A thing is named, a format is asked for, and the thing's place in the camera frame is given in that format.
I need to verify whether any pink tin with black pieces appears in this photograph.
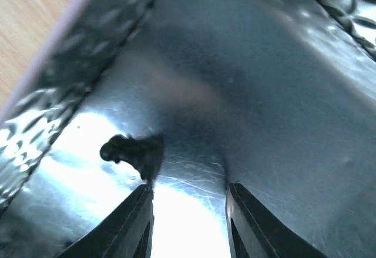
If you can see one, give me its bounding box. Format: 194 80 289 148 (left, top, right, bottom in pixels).
1 0 375 257

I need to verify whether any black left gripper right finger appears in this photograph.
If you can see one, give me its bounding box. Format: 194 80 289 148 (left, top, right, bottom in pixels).
226 183 323 257

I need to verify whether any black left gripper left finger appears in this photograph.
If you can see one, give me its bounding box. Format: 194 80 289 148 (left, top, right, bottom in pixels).
57 185 154 258

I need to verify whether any black chess pawn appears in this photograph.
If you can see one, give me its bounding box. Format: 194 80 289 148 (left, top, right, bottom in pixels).
99 134 165 185

